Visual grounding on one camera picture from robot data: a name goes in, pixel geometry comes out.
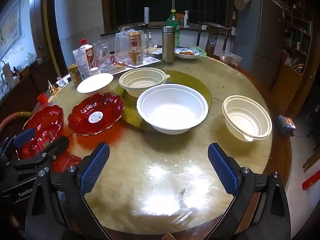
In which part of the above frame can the small dark printed box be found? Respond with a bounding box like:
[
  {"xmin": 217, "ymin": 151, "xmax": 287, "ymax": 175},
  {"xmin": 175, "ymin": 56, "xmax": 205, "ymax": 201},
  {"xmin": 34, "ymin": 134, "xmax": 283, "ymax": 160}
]
[{"xmin": 279, "ymin": 115, "xmax": 297, "ymax": 137}]

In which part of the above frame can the gold gourd ornament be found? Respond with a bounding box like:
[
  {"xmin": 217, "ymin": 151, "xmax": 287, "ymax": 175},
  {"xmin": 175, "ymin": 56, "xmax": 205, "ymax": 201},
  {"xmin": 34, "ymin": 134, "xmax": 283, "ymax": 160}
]
[{"xmin": 47, "ymin": 79, "xmax": 57, "ymax": 96}]

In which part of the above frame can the green cloth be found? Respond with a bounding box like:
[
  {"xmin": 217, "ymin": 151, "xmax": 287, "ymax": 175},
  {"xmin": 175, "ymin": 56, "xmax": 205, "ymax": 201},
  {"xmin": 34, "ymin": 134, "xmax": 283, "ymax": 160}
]
[{"xmin": 191, "ymin": 45, "xmax": 208, "ymax": 58}]

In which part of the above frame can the clear plastic container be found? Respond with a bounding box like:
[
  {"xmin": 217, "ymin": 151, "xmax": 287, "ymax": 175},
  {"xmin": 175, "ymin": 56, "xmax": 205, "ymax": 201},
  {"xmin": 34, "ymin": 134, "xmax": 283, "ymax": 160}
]
[{"xmin": 220, "ymin": 50, "xmax": 243, "ymax": 67}]

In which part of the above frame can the small white plate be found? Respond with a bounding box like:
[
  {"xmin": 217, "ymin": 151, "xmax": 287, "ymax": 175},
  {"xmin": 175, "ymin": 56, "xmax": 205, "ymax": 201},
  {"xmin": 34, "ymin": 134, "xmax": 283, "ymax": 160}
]
[{"xmin": 76, "ymin": 73, "xmax": 114, "ymax": 94}]

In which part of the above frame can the white liquor bottle red cap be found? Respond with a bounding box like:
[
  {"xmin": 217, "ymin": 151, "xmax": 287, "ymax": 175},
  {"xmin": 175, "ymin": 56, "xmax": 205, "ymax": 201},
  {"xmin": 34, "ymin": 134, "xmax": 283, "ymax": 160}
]
[{"xmin": 80, "ymin": 39, "xmax": 97, "ymax": 65}]

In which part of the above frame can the gold glitter round mat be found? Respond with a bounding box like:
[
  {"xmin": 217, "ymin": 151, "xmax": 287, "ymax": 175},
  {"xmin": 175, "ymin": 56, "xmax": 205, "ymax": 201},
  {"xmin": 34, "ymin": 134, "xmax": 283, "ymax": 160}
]
[{"xmin": 114, "ymin": 70, "xmax": 212, "ymax": 130}]

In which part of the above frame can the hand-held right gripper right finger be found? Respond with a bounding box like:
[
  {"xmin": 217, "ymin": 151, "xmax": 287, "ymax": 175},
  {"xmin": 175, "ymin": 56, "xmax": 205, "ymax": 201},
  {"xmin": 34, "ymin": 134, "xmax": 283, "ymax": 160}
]
[{"xmin": 207, "ymin": 142, "xmax": 292, "ymax": 240}]

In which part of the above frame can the red foil packet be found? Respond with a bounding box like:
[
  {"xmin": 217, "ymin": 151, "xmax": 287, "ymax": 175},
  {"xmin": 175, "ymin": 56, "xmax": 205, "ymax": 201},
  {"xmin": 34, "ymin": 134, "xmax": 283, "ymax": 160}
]
[{"xmin": 52, "ymin": 150, "xmax": 83, "ymax": 173}]

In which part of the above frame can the multicoloured hula hoop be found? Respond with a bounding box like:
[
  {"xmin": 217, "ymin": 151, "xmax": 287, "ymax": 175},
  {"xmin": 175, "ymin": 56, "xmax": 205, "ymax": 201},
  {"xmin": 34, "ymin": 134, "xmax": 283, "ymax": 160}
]
[{"xmin": 0, "ymin": 111, "xmax": 32, "ymax": 133}]

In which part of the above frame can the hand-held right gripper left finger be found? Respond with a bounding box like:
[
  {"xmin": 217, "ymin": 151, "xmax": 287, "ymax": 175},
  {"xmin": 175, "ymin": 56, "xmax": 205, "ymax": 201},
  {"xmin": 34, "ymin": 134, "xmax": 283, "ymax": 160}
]
[{"xmin": 25, "ymin": 142, "xmax": 118, "ymax": 240}]

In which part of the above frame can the clear plastic bag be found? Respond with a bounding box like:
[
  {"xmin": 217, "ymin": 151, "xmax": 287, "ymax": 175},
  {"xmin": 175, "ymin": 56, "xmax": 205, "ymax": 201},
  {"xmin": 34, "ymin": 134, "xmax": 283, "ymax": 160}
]
[{"xmin": 114, "ymin": 27, "xmax": 130, "ymax": 63}]

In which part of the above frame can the dark wooden sideboard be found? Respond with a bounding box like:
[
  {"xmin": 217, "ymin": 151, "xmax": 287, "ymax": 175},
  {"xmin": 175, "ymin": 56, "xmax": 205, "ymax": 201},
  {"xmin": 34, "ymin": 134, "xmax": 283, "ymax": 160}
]
[{"xmin": 0, "ymin": 57, "xmax": 60, "ymax": 110}]

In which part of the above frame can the red glass plate white sticker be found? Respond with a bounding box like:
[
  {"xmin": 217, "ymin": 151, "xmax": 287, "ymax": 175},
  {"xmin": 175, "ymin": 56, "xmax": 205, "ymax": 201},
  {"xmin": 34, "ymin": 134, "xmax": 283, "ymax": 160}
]
[{"xmin": 67, "ymin": 92, "xmax": 125, "ymax": 136}]

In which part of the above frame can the steel thermos flask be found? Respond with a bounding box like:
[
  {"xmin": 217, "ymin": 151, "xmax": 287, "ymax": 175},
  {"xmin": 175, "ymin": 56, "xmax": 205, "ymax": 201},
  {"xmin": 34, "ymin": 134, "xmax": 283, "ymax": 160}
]
[{"xmin": 161, "ymin": 26, "xmax": 175, "ymax": 62}]

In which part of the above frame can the brown hardcover book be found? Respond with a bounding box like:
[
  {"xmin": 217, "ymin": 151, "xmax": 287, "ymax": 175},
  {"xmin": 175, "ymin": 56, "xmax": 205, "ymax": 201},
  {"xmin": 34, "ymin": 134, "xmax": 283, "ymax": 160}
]
[{"xmin": 106, "ymin": 64, "xmax": 137, "ymax": 75}]

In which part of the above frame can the dark wooden chair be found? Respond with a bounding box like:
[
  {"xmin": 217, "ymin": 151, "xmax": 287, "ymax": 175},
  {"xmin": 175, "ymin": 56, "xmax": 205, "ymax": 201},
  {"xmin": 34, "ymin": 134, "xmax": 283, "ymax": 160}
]
[{"xmin": 196, "ymin": 21, "xmax": 233, "ymax": 55}]

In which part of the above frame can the wooden shelf cabinet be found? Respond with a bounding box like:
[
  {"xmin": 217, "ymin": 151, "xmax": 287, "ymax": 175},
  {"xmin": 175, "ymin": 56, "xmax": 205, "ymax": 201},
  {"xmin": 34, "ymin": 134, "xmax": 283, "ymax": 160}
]
[{"xmin": 269, "ymin": 0, "xmax": 320, "ymax": 115}]

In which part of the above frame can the large wall mirror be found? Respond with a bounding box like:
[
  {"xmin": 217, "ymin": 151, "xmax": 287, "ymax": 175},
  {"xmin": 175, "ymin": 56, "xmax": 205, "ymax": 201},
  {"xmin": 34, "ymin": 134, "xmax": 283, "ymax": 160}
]
[{"xmin": 0, "ymin": 0, "xmax": 43, "ymax": 63}]

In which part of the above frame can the brown jar gold lid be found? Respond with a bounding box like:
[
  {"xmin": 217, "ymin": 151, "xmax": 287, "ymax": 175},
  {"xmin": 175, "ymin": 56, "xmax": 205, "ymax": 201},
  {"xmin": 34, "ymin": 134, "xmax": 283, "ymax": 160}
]
[{"xmin": 68, "ymin": 64, "xmax": 82, "ymax": 84}]

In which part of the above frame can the blue patterned white plate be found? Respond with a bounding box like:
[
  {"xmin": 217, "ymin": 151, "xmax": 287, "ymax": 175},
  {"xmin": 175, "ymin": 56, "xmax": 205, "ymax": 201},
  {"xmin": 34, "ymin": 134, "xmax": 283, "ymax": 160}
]
[{"xmin": 174, "ymin": 47, "xmax": 201, "ymax": 60}]

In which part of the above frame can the white tumbler with handle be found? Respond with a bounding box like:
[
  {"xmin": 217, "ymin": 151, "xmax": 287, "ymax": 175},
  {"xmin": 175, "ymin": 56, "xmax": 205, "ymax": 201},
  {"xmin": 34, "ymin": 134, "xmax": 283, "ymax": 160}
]
[{"xmin": 1, "ymin": 64, "xmax": 15, "ymax": 89}]

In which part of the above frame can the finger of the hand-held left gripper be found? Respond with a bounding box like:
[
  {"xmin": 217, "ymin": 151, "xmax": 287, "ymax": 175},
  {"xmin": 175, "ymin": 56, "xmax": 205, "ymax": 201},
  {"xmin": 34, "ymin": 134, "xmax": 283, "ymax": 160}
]
[
  {"xmin": 5, "ymin": 135, "xmax": 70, "ymax": 174},
  {"xmin": 0, "ymin": 127, "xmax": 35, "ymax": 160}
]

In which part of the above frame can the grey refrigerator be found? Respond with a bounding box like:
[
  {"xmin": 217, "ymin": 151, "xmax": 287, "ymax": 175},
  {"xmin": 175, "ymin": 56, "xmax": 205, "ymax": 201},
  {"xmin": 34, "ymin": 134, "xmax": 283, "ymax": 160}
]
[{"xmin": 234, "ymin": 0, "xmax": 287, "ymax": 90}]

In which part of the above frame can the white lotion tube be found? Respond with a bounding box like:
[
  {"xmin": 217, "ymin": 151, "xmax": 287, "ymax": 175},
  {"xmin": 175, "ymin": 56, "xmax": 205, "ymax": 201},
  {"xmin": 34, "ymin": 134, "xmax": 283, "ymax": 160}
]
[{"xmin": 72, "ymin": 48, "xmax": 91, "ymax": 80}]

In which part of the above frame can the cream ribbed plastic bowl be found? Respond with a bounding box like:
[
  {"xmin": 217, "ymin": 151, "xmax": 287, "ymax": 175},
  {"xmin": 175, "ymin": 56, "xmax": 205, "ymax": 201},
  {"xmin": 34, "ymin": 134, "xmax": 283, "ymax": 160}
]
[
  {"xmin": 222, "ymin": 95, "xmax": 273, "ymax": 142},
  {"xmin": 119, "ymin": 67, "xmax": 171, "ymax": 98}
]

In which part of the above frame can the clear glass pitcher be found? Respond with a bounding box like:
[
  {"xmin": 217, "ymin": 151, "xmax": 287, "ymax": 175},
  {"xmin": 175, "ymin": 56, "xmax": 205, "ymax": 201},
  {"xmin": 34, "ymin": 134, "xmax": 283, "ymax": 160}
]
[{"xmin": 93, "ymin": 39, "xmax": 112, "ymax": 71}]

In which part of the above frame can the small amber glass bottle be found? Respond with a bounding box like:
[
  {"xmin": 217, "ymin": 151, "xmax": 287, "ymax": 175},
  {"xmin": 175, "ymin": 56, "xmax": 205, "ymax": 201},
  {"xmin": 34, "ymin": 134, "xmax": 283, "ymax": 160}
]
[{"xmin": 129, "ymin": 42, "xmax": 143, "ymax": 66}]

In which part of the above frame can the large white bowl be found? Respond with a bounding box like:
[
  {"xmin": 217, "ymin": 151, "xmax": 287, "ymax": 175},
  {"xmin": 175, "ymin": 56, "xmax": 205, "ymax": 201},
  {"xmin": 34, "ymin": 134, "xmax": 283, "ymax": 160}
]
[{"xmin": 136, "ymin": 84, "xmax": 209, "ymax": 135}]

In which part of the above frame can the green plastic bottle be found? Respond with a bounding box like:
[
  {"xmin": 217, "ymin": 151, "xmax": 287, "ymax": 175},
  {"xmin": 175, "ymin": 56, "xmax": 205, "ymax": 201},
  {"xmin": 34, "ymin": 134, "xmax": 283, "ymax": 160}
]
[{"xmin": 166, "ymin": 10, "xmax": 181, "ymax": 48}]

